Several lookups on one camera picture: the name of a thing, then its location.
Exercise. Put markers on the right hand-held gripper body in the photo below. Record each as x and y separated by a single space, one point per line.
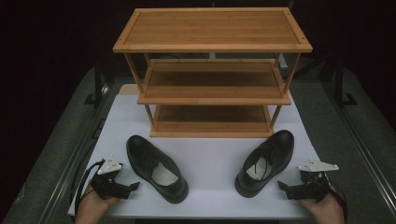
311 189

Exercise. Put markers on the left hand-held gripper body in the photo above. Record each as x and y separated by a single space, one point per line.
109 186

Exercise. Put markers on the black leather shoe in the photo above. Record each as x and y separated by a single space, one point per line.
146 155
277 146

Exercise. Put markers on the wooden three-tier shoe rack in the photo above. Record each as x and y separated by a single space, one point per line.
211 29

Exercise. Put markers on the person's right hand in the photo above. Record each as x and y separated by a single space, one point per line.
327 211

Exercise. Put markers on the person's left hand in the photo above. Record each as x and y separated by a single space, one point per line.
91 208

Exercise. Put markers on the white table sheet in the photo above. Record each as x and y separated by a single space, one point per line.
205 161

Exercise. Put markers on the black metal stand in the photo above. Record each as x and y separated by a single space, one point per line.
98 87
341 84

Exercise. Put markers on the metal frame rail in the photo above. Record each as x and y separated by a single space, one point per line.
364 149
73 161

